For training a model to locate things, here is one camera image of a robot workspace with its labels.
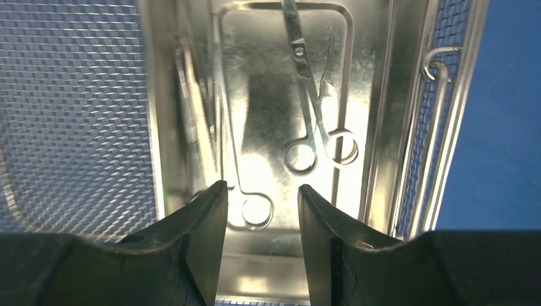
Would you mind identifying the steel surgical scissors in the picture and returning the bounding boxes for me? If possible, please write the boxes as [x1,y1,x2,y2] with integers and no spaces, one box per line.
[281,1,360,176]

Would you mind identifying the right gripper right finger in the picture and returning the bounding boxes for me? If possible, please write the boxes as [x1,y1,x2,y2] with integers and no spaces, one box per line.
[298,184,540,305]

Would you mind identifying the metal mesh instrument basket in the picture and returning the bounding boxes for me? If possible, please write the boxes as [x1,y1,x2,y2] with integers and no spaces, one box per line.
[0,0,491,306]

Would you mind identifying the blue surgical drape cloth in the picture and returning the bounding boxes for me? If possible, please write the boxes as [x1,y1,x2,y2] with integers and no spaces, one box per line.
[437,1,540,230]

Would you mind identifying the stainless steel inner tray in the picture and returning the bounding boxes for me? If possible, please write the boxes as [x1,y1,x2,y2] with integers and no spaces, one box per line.
[137,0,440,302]

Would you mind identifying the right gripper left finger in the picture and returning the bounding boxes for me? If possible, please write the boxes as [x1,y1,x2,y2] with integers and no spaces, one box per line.
[1,180,228,305]

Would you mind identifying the steel surgical forceps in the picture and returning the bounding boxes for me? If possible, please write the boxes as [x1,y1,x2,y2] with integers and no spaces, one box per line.
[211,13,274,230]

